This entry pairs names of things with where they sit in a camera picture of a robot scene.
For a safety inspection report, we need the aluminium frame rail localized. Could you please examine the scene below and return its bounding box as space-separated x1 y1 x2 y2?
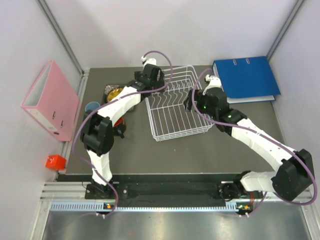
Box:
40 182 89 201

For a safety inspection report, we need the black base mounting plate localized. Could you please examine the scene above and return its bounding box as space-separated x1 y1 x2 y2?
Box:
88 173 250 201

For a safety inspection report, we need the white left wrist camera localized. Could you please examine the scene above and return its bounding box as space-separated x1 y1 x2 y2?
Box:
140 55 157 66

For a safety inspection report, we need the pink ring binder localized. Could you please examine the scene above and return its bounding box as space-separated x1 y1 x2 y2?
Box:
21 60 80 142

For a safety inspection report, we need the white wire dish rack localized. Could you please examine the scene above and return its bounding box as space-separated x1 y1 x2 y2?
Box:
145 65 213 142

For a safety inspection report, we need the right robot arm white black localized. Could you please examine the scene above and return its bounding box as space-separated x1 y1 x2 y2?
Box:
183 87 315 202

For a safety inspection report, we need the grey slotted cable duct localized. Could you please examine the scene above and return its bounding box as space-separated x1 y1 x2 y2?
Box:
50 201 249 213

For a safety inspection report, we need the blue ring binder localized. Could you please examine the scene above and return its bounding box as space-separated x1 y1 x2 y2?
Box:
212 56 281 104

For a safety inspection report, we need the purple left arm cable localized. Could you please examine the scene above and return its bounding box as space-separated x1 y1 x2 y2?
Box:
71 50 173 221

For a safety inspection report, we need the black floral square plate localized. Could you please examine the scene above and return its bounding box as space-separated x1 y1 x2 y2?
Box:
101 84 125 105

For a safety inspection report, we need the red box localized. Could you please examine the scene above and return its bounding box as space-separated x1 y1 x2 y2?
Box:
45 154 67 171

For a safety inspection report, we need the black orange patterned mug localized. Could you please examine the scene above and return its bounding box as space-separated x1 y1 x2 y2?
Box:
113 116 127 139

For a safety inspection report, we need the yellow round plate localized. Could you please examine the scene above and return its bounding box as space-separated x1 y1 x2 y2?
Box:
106 87 123 103

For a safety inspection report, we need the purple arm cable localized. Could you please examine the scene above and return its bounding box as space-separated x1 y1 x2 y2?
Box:
193 68 316 217
71 50 173 221

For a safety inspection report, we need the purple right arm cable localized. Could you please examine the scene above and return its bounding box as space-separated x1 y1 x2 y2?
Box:
193 68 316 217

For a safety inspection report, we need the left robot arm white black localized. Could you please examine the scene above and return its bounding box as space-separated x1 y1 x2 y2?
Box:
80 58 165 199

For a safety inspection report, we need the light blue plastic cup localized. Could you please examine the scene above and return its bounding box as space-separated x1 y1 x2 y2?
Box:
84 101 101 112

